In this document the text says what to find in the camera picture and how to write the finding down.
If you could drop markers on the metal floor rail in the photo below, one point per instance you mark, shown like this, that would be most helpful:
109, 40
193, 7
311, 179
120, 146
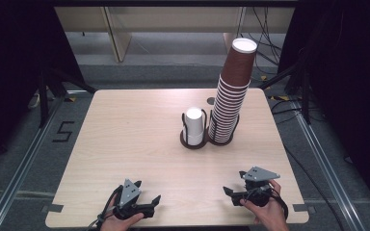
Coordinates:
16, 183
327, 157

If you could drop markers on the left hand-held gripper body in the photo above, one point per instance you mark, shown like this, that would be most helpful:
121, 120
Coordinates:
129, 192

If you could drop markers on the black tape strip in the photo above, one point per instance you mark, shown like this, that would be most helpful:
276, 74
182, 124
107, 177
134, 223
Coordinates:
54, 208
303, 208

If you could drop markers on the stack of brown paper cups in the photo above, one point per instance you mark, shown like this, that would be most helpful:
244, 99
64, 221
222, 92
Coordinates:
226, 115

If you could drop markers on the beige wooden shelf unit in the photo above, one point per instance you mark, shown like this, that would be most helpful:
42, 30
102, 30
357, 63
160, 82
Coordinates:
118, 41

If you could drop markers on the dark double cup holder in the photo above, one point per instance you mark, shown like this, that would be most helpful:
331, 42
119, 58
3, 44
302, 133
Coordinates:
191, 146

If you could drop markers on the person's left hand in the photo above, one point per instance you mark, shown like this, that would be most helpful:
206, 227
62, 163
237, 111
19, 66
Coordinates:
117, 224

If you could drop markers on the white paper cup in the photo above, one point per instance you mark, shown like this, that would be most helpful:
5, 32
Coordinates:
194, 123

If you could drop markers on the yellow floor tape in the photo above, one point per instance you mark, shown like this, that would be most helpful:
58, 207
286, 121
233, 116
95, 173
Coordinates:
282, 97

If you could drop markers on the person's right hand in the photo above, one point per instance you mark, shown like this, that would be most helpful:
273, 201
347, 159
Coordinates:
269, 216

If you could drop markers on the dark curtain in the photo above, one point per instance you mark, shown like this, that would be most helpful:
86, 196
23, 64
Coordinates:
356, 80
9, 64

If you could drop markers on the black metal stand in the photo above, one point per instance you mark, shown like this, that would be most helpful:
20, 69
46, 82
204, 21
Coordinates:
43, 102
305, 96

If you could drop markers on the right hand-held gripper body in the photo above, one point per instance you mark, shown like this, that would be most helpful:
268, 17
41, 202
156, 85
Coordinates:
258, 174

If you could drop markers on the brown ribbed paper cup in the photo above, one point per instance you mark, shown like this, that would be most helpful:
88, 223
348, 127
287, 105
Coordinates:
237, 64

